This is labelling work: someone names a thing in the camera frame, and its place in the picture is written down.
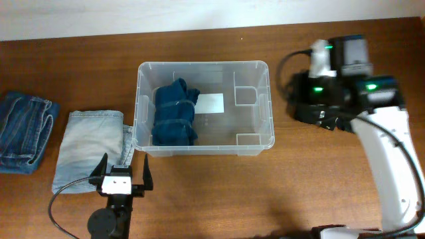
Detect white label in bin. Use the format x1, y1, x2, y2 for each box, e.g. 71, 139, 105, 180
195, 94, 224, 114

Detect dark blue folded jeans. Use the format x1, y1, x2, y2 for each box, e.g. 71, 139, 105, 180
1, 92, 60, 175

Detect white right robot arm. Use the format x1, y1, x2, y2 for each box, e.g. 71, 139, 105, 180
288, 35, 424, 238

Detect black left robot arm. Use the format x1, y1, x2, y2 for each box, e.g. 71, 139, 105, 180
87, 154, 153, 239

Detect black right camera cable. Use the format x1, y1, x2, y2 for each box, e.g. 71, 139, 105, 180
274, 48, 425, 237

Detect teal blue garment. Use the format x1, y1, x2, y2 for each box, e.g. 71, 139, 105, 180
151, 78, 200, 146

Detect black camera cable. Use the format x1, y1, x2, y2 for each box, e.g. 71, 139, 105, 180
274, 48, 425, 237
47, 175, 102, 239

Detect light blue folded jeans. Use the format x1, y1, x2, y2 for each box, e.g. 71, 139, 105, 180
52, 110, 134, 193

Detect clear plastic storage bin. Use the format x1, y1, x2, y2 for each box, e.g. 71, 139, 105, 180
131, 60, 275, 157

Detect black left camera cable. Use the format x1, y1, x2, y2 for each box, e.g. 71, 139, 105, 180
47, 175, 102, 239

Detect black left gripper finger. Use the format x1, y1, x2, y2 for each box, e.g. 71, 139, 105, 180
142, 155, 153, 191
90, 153, 108, 177

